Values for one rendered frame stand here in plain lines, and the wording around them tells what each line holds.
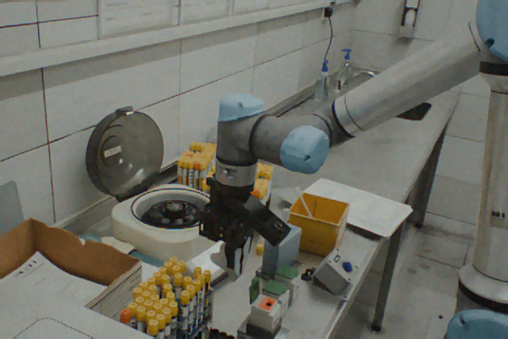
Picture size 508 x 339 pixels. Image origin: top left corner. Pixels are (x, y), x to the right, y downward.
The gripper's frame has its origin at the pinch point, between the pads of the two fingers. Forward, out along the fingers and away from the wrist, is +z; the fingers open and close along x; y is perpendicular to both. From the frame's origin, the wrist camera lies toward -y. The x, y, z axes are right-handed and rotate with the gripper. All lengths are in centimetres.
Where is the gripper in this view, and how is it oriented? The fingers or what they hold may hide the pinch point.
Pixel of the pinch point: (238, 276)
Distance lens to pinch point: 102.8
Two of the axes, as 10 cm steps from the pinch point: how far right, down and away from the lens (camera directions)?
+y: -8.9, -2.5, 3.9
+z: -0.8, 9.1, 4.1
